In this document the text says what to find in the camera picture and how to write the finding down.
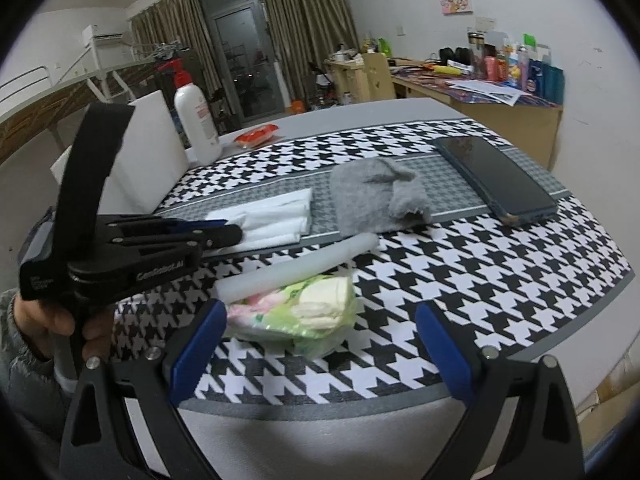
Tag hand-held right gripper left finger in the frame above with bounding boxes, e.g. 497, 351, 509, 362
59, 298, 229, 480

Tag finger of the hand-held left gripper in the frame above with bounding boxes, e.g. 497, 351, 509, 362
52, 102, 244, 264
119, 240, 242, 262

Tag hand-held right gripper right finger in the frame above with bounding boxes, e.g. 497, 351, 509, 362
415, 302, 587, 480

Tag white foam box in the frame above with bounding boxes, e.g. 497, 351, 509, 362
50, 89, 191, 217

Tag white cloth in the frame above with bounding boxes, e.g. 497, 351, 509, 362
205, 187, 314, 252

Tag green plastic bag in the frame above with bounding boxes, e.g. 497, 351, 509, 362
224, 271, 359, 361

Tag white foam tube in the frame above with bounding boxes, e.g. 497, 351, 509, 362
215, 232, 379, 306

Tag grey sock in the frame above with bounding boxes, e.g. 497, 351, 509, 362
330, 157, 434, 237

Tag person's left forearm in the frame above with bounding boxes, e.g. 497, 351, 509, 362
0, 290, 80, 443

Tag person's left hand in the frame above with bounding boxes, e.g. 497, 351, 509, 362
11, 291, 115, 360

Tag white metal bunk bed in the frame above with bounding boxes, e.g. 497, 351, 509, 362
0, 42, 168, 166

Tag white pump bottle red top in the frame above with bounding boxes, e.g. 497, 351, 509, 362
167, 57, 224, 166

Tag red snack packet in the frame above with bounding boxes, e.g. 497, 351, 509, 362
233, 123, 279, 147

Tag white air conditioner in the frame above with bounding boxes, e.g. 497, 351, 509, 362
82, 23, 125, 44

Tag brown curtain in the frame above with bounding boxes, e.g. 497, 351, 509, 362
255, 0, 362, 111
130, 0, 222, 107

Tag dark smartphone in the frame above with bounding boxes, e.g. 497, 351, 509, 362
432, 136, 559, 226

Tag glass balcony door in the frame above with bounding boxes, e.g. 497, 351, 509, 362
196, 0, 292, 122

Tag plain wooden desk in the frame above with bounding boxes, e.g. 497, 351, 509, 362
323, 54, 369, 107

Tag wooden desk with printed cover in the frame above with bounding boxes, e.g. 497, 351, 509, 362
391, 66, 564, 172

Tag wooden chair with smiley face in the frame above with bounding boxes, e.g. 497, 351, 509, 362
362, 52, 396, 104

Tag white papers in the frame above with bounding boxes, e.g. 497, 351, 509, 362
444, 77, 534, 107

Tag cluster of toiletry bottles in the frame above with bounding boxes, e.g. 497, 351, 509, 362
482, 34, 566, 102

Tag black headphones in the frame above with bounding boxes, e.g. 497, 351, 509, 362
438, 46, 474, 66

